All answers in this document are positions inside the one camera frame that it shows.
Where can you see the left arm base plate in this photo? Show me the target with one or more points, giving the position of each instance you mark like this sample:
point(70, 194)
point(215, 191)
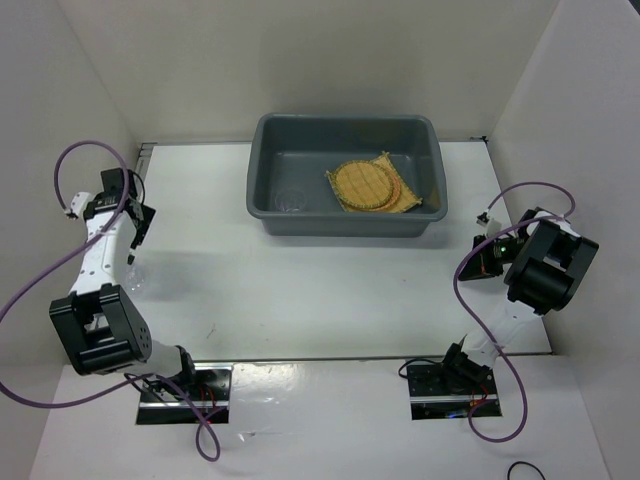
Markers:
point(160, 404)

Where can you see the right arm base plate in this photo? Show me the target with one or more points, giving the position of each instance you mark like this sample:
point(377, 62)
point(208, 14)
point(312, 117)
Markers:
point(435, 396)

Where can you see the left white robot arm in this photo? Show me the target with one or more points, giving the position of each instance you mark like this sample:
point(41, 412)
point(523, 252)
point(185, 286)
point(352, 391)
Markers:
point(100, 328)

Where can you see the round orange woven tray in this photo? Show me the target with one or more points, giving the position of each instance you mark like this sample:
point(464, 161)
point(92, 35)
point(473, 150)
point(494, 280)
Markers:
point(396, 192)

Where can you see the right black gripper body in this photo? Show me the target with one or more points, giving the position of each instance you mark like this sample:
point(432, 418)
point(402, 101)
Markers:
point(504, 252)

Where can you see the round bamboo tray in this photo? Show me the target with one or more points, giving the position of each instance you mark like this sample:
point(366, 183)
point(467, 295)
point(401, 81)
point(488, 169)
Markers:
point(362, 185)

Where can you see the grey plastic bin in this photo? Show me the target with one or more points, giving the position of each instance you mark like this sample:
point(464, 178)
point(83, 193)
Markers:
point(295, 151)

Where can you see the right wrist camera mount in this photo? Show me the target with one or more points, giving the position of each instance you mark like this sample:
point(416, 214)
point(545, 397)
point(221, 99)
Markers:
point(491, 226)

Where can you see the rectangular woven bamboo mat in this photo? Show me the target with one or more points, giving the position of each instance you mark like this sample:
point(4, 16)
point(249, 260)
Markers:
point(408, 198)

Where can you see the clear plastic cup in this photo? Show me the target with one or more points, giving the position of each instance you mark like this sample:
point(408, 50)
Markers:
point(290, 200)
point(136, 279)

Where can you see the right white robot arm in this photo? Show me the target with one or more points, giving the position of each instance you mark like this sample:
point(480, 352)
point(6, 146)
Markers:
point(542, 261)

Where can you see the aluminium table rail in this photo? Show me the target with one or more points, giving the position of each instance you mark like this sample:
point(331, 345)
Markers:
point(143, 159)

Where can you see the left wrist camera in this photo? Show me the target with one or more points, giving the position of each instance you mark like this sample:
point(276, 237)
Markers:
point(78, 205)

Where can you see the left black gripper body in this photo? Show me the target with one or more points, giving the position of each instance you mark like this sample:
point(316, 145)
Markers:
point(142, 226)

